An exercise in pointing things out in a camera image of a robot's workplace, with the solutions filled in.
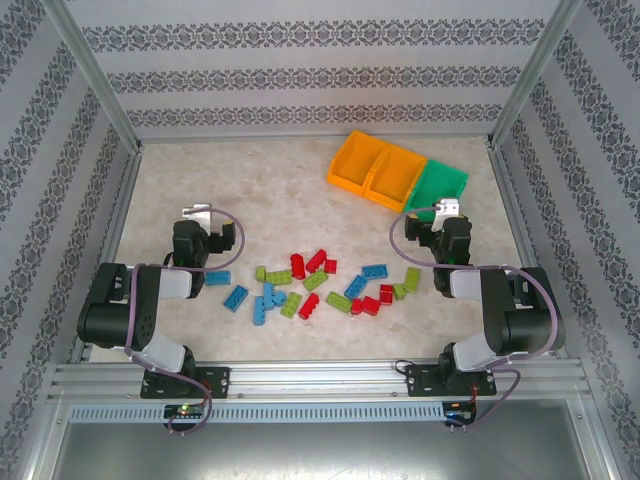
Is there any grey slotted cable duct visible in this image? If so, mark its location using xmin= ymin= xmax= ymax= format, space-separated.
xmin=67 ymin=402 xmax=447 ymax=424

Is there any orange plastic bin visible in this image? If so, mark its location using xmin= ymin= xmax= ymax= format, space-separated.
xmin=363 ymin=145 xmax=429 ymax=212
xmin=326 ymin=130 xmax=392 ymax=194

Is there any aluminium side rail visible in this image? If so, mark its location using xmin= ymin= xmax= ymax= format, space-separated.
xmin=487 ymin=144 xmax=570 ymax=360
xmin=68 ymin=147 xmax=145 ymax=364

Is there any small circuit board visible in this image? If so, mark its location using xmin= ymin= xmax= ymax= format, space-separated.
xmin=164 ymin=403 xmax=207 ymax=419
xmin=442 ymin=401 xmax=477 ymax=422

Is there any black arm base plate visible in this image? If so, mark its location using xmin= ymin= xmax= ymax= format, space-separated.
xmin=406 ymin=363 xmax=498 ymax=398
xmin=140 ymin=366 xmax=232 ymax=400

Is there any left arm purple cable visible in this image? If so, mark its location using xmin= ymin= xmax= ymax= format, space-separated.
xmin=122 ymin=207 xmax=246 ymax=437

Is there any aluminium frame post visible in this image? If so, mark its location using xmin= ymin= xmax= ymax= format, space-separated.
xmin=41 ymin=0 xmax=145 ymax=153
xmin=485 ymin=0 xmax=585 ymax=150

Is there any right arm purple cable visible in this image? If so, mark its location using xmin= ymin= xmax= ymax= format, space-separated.
xmin=390 ymin=204 xmax=562 ymax=434

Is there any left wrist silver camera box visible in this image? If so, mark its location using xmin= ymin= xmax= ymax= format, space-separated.
xmin=181 ymin=203 xmax=217 ymax=225

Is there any aluminium mounting rail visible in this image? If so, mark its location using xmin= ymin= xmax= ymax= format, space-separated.
xmin=47 ymin=360 xmax=587 ymax=401

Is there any green plastic bin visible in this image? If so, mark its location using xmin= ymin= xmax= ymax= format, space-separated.
xmin=402 ymin=158 xmax=470 ymax=224

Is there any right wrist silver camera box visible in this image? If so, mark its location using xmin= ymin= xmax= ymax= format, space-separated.
xmin=431 ymin=198 xmax=462 ymax=233

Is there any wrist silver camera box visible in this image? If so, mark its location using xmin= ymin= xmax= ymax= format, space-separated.
xmin=181 ymin=203 xmax=217 ymax=225
xmin=431 ymin=198 xmax=462 ymax=233

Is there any grey metal panel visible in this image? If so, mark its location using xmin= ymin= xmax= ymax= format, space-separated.
xmin=29 ymin=422 xmax=616 ymax=480

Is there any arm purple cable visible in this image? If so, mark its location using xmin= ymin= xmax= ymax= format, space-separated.
xmin=390 ymin=204 xmax=562 ymax=434
xmin=122 ymin=207 xmax=246 ymax=437

